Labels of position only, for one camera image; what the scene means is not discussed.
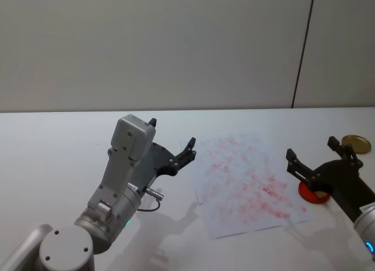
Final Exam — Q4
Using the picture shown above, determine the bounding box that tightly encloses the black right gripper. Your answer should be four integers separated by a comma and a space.
285, 135, 375, 222

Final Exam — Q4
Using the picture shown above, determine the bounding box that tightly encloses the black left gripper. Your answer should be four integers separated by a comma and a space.
128, 117, 197, 193

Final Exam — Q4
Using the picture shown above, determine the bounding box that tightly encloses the round red ink pad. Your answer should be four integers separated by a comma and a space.
297, 179, 330, 205

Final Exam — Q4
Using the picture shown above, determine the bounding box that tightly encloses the round gold lid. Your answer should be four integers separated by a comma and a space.
340, 134, 371, 155

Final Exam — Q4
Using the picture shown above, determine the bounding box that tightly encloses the white paper with red marks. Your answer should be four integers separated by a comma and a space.
187, 130, 319, 240

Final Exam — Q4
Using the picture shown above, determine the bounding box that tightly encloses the thin dark gripper cable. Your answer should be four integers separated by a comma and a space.
135, 187, 164, 212

